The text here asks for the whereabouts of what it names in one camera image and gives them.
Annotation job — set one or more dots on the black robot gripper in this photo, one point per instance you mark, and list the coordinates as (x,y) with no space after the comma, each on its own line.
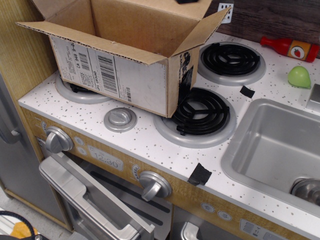
(186,1)

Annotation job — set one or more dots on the open cardboard shipping box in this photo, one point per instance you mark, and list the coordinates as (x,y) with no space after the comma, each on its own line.
(140,52)

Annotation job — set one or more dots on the back right black stove burner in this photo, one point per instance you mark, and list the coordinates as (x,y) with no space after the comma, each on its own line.
(231,64)

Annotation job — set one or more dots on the black stove burner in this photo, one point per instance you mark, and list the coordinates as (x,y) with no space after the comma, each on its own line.
(203,120)
(231,64)

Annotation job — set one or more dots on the front right black stove burner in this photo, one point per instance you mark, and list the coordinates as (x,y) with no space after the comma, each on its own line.
(203,120)

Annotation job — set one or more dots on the black tape piece back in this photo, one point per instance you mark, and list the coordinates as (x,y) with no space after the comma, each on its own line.
(249,93)

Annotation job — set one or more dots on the black tape piece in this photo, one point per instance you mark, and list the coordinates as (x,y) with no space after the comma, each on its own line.
(249,93)
(199,176)

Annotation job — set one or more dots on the red toy ketchup bottle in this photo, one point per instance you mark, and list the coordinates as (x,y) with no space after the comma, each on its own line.
(292,48)

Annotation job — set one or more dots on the grey round stovetop knob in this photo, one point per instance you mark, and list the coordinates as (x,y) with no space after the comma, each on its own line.
(120,120)

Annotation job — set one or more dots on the green toy pear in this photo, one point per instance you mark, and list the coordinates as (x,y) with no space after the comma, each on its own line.
(299,76)

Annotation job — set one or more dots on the back left stove burner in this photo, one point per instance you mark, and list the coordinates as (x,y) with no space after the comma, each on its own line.
(77,93)

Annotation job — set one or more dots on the grey faucet base block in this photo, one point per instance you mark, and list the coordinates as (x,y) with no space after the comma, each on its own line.
(313,102)

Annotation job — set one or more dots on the grey toy sink basin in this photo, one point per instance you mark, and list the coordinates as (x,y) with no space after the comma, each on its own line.
(273,146)

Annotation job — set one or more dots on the oven clock display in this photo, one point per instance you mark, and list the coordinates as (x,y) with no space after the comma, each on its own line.
(106,158)

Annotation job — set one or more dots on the black tape piece front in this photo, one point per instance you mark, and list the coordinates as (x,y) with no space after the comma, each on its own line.
(199,176)

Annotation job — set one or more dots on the left silver oven knob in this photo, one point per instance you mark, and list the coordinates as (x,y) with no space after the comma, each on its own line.
(57,140)

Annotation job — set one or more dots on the silver oven knob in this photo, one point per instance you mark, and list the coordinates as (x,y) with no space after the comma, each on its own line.
(57,140)
(154,185)

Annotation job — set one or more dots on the right silver oven knob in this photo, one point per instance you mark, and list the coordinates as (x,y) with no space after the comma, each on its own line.
(154,185)

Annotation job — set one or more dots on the silver sink drain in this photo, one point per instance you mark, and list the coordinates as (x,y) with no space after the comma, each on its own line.
(307,189)

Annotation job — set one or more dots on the silver oven door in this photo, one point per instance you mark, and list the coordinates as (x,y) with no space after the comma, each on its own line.
(103,206)

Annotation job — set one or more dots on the grey toy refrigerator door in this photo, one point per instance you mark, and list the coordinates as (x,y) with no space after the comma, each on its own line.
(19,165)

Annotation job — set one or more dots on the orange object on floor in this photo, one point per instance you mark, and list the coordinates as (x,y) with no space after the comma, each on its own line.
(20,231)

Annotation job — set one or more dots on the silver dishwasher handle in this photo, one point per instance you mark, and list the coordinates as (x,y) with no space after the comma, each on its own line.
(189,231)

